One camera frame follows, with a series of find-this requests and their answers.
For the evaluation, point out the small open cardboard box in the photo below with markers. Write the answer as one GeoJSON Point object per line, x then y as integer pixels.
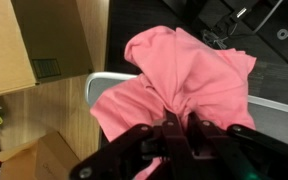
{"type": "Point", "coordinates": [34, 160]}

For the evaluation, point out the grey mesh-back office chair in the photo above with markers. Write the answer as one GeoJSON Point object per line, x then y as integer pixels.
{"type": "Point", "coordinates": [277, 120]}

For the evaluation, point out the pink cloth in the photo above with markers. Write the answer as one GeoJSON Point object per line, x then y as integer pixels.
{"type": "Point", "coordinates": [190, 76]}

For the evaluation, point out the large cardboard box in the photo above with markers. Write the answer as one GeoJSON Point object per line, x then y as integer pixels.
{"type": "Point", "coordinates": [24, 40]}

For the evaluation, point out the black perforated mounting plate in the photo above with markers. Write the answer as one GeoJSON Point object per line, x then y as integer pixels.
{"type": "Point", "coordinates": [277, 20]}

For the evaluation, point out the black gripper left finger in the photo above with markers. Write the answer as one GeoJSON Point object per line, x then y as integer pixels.
{"type": "Point", "coordinates": [174, 140]}

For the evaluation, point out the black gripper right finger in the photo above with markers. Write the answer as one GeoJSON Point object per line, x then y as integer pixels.
{"type": "Point", "coordinates": [200, 133]}

